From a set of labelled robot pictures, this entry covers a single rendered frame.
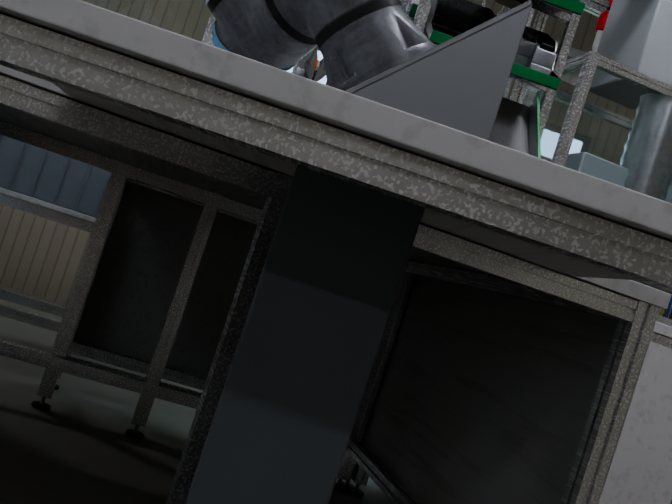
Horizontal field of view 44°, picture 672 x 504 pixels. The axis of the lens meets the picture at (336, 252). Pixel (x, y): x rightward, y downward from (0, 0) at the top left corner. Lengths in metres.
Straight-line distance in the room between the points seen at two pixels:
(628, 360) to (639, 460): 0.99
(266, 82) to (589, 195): 0.32
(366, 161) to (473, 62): 0.22
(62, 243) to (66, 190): 1.94
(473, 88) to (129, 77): 0.37
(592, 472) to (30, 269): 4.29
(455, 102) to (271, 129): 0.24
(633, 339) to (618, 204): 0.85
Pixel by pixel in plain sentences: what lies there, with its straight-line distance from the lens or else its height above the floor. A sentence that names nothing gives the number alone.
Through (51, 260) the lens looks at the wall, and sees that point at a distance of 5.40.
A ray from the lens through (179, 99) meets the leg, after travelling 0.79.
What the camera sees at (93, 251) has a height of 0.53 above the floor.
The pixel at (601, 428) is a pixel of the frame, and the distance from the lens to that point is 1.64.
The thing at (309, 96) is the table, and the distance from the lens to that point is 0.76.
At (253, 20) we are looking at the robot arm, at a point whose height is 0.98.
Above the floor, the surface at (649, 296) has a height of 0.84.
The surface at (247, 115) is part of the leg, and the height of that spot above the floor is 0.81.
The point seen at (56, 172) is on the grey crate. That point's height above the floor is 0.74.
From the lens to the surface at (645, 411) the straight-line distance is 2.58.
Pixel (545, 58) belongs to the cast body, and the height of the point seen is 1.24.
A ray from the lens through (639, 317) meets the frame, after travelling 1.64.
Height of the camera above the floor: 0.70
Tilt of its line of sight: 2 degrees up
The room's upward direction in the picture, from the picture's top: 18 degrees clockwise
